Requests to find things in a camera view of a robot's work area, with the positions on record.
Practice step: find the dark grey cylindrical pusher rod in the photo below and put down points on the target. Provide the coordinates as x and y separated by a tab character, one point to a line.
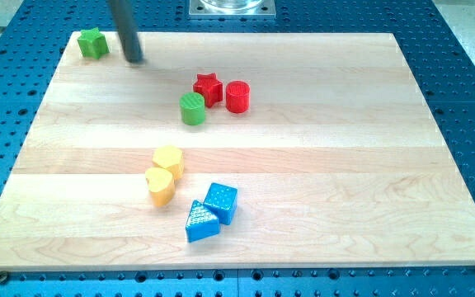
123	16

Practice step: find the green star block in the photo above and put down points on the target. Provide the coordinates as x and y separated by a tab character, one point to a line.
92	43

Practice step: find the red star block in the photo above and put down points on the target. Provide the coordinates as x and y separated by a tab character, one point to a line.
209	87

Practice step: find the green cylinder block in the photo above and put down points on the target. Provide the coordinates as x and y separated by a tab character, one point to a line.
192	105

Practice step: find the red cylinder block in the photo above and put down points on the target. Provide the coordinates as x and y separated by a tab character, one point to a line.
237	96

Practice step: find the yellow hexagon block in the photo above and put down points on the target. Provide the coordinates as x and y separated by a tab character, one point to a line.
170	158

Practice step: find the yellow heart block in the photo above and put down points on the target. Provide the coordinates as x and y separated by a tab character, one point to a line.
161	185

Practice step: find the blue cube block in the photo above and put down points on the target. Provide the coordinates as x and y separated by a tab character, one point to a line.
222	201

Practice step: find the blue triangle block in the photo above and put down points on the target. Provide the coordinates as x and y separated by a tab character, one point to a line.
201	222

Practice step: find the light wooden board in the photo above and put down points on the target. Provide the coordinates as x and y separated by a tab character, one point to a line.
337	162

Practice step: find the board corner screw left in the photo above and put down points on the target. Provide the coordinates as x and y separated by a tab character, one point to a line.
4	277

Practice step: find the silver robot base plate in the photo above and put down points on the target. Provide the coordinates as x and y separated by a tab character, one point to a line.
231	9

